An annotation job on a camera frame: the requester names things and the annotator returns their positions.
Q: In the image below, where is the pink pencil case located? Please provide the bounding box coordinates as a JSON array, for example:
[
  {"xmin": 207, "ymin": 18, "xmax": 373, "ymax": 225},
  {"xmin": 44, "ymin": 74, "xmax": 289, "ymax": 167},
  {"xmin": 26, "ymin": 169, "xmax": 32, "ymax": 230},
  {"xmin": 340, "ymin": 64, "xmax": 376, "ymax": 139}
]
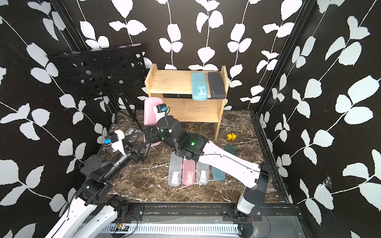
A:
[
  {"xmin": 182, "ymin": 160, "xmax": 195, "ymax": 186},
  {"xmin": 143, "ymin": 97, "xmax": 164, "ymax": 148}
]

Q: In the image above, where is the frosted white pencil case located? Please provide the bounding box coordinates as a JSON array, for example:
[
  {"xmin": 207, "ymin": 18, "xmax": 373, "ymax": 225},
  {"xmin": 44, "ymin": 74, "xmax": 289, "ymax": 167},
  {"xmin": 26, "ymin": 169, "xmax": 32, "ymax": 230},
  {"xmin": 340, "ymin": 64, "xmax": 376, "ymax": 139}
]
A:
[{"xmin": 168, "ymin": 152, "xmax": 183, "ymax": 186}]

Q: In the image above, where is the clear white pencil case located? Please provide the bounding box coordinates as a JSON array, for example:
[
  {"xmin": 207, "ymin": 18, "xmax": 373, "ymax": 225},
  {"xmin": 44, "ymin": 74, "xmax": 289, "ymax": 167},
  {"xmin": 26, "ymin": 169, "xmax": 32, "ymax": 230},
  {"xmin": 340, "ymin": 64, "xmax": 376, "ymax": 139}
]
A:
[{"xmin": 196, "ymin": 161, "xmax": 209, "ymax": 185}]

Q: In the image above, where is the dark green pencil case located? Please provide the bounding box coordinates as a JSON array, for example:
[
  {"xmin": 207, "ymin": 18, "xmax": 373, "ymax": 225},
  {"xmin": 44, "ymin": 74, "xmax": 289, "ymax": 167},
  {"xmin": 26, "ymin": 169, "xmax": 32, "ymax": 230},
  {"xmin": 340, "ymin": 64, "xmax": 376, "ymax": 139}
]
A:
[{"xmin": 224, "ymin": 145, "xmax": 237, "ymax": 156}]

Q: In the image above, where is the teal pencil case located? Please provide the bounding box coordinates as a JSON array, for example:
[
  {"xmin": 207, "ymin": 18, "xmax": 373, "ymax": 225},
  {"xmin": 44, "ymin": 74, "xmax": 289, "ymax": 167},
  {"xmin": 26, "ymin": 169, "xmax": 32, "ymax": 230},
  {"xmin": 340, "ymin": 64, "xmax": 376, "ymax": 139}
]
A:
[{"xmin": 212, "ymin": 167, "xmax": 226, "ymax": 181}]

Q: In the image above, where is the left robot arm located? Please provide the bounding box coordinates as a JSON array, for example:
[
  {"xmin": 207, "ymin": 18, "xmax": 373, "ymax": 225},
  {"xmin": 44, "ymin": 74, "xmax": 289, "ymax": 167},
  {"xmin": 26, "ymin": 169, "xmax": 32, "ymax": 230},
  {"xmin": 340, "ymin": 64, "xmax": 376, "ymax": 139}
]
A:
[{"xmin": 47, "ymin": 130, "xmax": 152, "ymax": 238}]

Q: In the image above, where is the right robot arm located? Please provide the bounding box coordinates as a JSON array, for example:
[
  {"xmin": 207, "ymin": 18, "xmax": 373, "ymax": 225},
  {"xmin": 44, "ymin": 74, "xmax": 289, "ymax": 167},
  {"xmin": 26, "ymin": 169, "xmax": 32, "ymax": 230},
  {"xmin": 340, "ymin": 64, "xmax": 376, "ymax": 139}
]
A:
[{"xmin": 144, "ymin": 116, "xmax": 269, "ymax": 215}]

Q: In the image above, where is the wooden two-tier shelf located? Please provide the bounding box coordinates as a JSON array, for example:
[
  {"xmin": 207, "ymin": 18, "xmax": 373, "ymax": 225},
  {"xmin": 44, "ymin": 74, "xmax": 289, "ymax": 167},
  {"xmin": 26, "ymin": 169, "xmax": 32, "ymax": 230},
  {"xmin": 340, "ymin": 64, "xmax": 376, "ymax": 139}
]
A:
[{"xmin": 145, "ymin": 63, "xmax": 226, "ymax": 139}]

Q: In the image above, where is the light blue upper pencil case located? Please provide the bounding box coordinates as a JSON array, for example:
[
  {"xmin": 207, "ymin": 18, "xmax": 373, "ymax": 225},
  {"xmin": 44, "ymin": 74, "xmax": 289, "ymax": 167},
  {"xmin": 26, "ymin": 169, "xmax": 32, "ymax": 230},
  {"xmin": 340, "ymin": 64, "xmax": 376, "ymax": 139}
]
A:
[{"xmin": 191, "ymin": 72, "xmax": 208, "ymax": 101}]

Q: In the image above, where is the dark grey pencil case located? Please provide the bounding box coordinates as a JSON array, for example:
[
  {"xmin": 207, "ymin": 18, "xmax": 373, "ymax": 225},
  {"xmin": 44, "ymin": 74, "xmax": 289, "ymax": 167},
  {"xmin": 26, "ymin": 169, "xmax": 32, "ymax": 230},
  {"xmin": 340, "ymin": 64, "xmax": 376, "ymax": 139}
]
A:
[{"xmin": 207, "ymin": 72, "xmax": 226, "ymax": 100}]

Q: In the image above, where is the black white tag card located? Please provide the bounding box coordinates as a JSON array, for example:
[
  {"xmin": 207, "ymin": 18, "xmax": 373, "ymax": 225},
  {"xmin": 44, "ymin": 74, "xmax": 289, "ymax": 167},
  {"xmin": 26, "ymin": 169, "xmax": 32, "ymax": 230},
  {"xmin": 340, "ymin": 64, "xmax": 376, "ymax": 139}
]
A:
[{"xmin": 125, "ymin": 128, "xmax": 141, "ymax": 136}]

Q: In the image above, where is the small yellow block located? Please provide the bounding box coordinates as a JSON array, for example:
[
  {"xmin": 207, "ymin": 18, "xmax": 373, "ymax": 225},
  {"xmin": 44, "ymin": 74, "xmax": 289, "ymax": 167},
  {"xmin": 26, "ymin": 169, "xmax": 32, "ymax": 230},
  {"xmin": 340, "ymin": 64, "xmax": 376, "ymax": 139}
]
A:
[{"xmin": 227, "ymin": 133, "xmax": 237, "ymax": 141}]

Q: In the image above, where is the black perforated music stand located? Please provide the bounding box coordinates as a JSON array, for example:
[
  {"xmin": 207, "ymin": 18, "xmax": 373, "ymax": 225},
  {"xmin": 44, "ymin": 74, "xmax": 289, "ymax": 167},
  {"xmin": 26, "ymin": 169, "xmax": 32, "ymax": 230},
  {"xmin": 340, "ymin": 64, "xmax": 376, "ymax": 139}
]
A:
[{"xmin": 48, "ymin": 43, "xmax": 148, "ymax": 122}]

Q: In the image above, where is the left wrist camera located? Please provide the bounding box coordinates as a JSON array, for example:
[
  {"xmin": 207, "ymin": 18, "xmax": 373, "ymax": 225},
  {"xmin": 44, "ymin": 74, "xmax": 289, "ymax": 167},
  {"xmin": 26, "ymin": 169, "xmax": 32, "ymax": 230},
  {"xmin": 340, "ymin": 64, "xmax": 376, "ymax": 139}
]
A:
[{"xmin": 104, "ymin": 130, "xmax": 126, "ymax": 155}]

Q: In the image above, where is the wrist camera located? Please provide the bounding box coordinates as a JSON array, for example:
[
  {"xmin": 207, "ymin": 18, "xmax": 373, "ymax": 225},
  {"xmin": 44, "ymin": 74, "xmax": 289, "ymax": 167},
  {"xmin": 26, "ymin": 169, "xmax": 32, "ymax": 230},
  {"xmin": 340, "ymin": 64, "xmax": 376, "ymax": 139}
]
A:
[
  {"xmin": 153, "ymin": 104, "xmax": 167, "ymax": 122},
  {"xmin": 104, "ymin": 130, "xmax": 126, "ymax": 155}
]

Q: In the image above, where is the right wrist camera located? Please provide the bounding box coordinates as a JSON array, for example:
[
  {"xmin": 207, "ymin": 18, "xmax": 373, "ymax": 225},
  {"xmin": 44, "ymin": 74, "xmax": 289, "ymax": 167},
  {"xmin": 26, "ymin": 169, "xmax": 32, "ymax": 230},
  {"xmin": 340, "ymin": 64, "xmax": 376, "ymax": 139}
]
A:
[{"xmin": 153, "ymin": 104, "xmax": 167, "ymax": 122}]

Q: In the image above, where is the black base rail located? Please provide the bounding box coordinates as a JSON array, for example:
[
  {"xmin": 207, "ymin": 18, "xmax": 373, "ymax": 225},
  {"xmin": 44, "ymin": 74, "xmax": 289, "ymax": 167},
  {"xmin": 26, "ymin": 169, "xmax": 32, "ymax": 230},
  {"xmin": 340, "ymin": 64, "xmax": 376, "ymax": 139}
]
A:
[{"xmin": 115, "ymin": 202, "xmax": 304, "ymax": 223}]

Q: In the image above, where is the white slotted cable duct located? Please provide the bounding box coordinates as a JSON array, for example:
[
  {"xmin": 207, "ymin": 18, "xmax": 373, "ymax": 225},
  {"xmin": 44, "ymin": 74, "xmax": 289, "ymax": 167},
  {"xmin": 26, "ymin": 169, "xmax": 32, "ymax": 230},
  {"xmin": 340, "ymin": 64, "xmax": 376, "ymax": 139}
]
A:
[{"xmin": 99, "ymin": 223, "xmax": 241, "ymax": 235}]

